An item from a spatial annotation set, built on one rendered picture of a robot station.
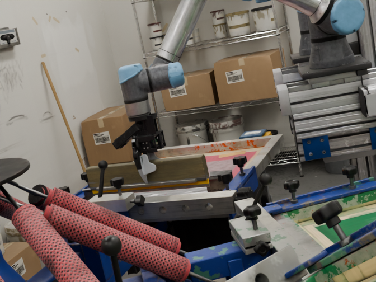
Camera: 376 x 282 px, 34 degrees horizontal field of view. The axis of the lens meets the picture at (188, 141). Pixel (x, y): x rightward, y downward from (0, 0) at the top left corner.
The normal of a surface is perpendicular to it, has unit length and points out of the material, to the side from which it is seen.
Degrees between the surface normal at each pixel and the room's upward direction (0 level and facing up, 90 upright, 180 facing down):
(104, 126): 90
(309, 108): 90
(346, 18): 94
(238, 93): 92
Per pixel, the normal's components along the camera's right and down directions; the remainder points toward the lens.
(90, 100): 0.92, -0.11
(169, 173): -0.34, 0.27
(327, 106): -0.11, 0.22
